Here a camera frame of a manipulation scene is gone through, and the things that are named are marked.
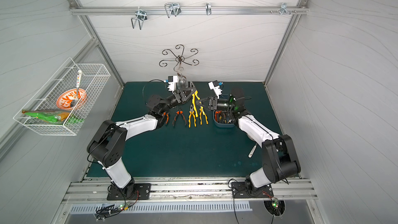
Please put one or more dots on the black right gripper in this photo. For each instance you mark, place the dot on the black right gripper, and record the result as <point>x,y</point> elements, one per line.
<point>212,102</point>

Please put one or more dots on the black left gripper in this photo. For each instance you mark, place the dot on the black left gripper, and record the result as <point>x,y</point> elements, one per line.
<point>182,95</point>

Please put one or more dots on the large yellow black pliers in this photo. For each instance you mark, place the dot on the large yellow black pliers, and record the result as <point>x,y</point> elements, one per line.
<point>203,116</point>

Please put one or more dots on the small yellow black pliers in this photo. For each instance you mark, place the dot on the small yellow black pliers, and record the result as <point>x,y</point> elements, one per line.
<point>192,117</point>

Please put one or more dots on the orange long nose pliers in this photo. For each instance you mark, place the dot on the orange long nose pliers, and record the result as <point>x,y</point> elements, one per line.
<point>165,118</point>

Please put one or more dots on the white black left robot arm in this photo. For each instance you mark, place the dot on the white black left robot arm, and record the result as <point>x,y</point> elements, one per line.
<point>107,145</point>

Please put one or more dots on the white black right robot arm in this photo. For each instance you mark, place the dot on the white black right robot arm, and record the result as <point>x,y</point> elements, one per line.
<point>279,158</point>

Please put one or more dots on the teal plastic storage box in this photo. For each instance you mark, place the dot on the teal plastic storage box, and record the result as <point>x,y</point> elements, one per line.
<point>231,125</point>

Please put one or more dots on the clear wine glass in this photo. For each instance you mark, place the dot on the clear wine glass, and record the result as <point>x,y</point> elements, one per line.
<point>182,82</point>

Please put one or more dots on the metal hook clamp middle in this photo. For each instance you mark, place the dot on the metal hook clamp middle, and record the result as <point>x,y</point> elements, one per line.
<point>172,9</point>

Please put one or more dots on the metal hook clamp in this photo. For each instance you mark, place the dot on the metal hook clamp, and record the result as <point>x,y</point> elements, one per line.
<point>139,19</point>
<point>284,9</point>
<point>172,9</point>

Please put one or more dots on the metal hook small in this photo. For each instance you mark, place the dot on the metal hook small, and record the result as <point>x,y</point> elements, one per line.
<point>208,9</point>

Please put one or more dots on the metal hook clamp left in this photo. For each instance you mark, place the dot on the metal hook clamp left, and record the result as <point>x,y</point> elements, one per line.
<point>139,19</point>

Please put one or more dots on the spoon in basket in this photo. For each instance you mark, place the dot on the spoon in basket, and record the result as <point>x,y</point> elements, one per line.
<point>76,97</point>

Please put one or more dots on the metal hook clamp right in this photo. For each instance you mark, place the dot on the metal hook clamp right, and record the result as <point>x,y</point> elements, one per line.
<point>284,9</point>

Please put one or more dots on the orange patterned plate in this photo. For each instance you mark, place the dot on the orange patterned plate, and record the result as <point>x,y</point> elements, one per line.
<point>64,100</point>

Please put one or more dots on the green snack bag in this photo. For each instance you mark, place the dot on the green snack bag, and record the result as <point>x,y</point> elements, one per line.
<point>54,117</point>

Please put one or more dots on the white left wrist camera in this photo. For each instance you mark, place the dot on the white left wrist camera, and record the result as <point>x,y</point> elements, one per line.
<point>172,83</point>

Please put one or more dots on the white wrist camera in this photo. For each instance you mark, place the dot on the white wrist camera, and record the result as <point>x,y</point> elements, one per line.
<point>216,87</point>
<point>172,83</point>

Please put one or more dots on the yellow handled pliers in box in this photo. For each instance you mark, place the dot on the yellow handled pliers in box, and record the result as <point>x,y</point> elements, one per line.
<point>222,117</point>

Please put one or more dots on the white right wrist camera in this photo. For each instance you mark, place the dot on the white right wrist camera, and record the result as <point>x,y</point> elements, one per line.
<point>216,87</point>

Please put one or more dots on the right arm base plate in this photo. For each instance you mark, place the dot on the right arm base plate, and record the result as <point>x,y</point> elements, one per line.
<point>244,190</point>

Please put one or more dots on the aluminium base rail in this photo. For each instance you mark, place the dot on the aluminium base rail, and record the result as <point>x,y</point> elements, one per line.
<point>167,189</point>

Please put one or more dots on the white vented cable duct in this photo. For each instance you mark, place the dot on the white vented cable duct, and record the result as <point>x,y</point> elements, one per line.
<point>168,207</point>

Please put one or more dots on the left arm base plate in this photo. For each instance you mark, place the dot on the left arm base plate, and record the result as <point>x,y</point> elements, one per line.
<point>136,191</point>

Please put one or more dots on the white wire basket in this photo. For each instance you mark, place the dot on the white wire basket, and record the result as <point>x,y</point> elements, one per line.
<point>93,80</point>

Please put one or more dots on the aluminium cross rail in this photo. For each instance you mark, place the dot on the aluminium cross rail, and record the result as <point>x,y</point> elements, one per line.
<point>185,10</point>

